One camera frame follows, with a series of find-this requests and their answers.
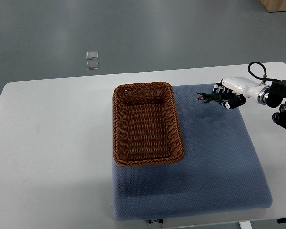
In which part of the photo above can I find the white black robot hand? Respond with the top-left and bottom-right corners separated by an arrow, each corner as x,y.
212,77 -> 270,109

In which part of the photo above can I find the dark green toy crocodile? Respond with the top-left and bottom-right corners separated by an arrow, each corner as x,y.
196,92 -> 234,103

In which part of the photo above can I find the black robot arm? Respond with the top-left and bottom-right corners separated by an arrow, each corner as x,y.
266,80 -> 286,130

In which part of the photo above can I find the brown wicker basket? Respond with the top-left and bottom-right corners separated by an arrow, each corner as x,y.
112,82 -> 185,167

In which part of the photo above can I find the blue grey foam cushion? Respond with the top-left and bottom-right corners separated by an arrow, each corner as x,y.
112,84 -> 272,221

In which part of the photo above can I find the wooden box corner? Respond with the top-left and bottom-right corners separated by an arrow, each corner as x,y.
260,0 -> 286,13

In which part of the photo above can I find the upper metal floor plate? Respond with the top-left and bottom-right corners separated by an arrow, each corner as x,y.
86,51 -> 99,60

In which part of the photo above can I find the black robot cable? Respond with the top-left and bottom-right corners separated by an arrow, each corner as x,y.
248,62 -> 277,85

